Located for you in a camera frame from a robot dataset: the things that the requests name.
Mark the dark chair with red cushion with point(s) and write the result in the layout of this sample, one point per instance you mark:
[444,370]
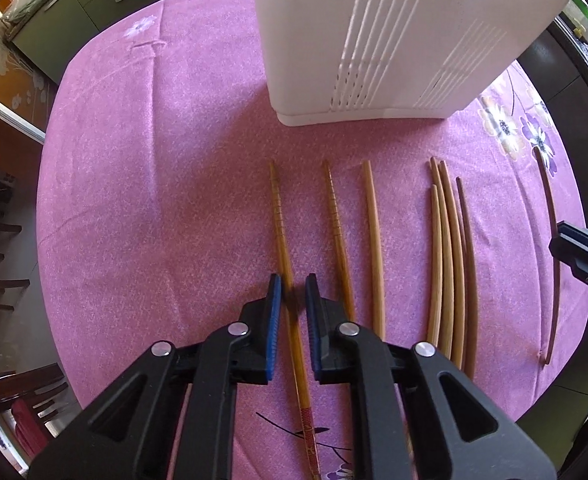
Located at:
[24,410]

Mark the plain light wooden chopstick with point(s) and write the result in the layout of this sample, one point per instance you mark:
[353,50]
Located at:
[458,260]
[447,260]
[438,270]
[373,240]

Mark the black cabinet front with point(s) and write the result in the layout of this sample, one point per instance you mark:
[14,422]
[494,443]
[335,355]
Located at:
[553,60]

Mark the purple floral tablecloth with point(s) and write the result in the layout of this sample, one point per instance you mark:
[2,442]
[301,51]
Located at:
[174,160]

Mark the green base cabinets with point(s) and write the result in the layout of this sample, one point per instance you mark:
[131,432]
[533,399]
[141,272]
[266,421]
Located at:
[99,0]

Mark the white plastic utensil holder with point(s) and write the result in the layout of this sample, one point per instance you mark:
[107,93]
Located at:
[324,35]

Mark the patterned glass sliding door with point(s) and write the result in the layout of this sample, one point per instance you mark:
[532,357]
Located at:
[4,85]

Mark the carved brown chopstick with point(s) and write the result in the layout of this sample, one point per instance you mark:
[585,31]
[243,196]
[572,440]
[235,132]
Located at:
[280,230]
[335,220]

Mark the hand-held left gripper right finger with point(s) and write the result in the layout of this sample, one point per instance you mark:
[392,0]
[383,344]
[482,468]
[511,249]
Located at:
[314,330]

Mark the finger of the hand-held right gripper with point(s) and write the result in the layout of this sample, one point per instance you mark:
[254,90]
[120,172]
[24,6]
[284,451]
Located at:
[578,255]

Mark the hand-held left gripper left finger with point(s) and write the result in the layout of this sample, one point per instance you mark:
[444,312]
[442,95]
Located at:
[274,330]

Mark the dark brown chopstick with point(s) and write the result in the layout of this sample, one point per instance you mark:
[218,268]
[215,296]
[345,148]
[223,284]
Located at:
[469,260]
[548,195]

